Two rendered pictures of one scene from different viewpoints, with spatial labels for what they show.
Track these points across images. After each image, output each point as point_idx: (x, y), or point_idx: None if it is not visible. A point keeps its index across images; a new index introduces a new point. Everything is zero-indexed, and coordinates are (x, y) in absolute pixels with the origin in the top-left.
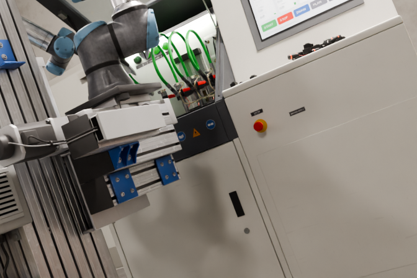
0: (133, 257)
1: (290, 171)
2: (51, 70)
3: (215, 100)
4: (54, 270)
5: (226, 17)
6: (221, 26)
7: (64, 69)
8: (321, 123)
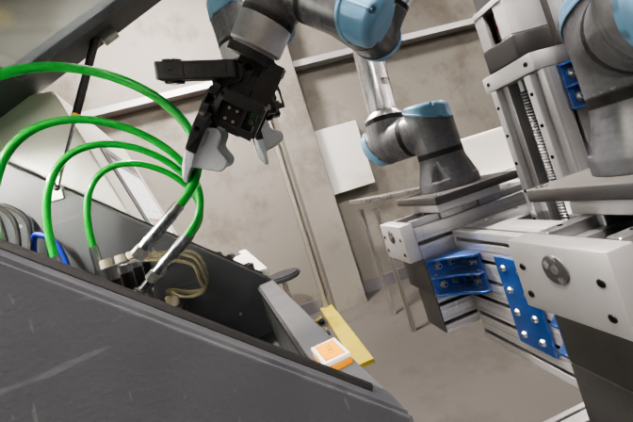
0: None
1: None
2: (387, 14)
3: (267, 278)
4: None
5: (113, 180)
6: (116, 189)
7: (355, 45)
8: None
